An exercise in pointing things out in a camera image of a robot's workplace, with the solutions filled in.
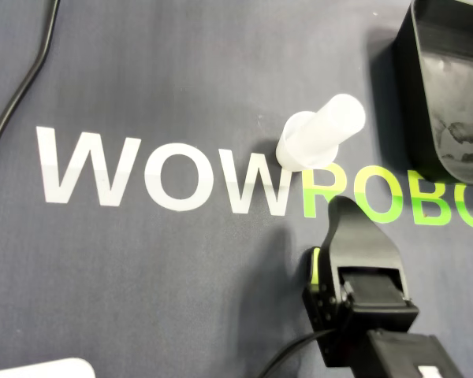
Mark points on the small white plastic cup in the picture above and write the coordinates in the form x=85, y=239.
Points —
x=295, y=149

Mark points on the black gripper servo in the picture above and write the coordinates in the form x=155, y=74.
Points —
x=374, y=291

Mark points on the white plastic tube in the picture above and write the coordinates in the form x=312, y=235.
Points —
x=339, y=118

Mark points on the dark grey WOWROBO mat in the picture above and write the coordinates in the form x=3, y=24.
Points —
x=161, y=275

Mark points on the white desk lamp base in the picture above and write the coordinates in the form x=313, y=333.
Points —
x=43, y=370

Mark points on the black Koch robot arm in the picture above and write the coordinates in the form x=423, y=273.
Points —
x=398, y=354

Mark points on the black plastic tray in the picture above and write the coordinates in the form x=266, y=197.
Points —
x=449, y=98

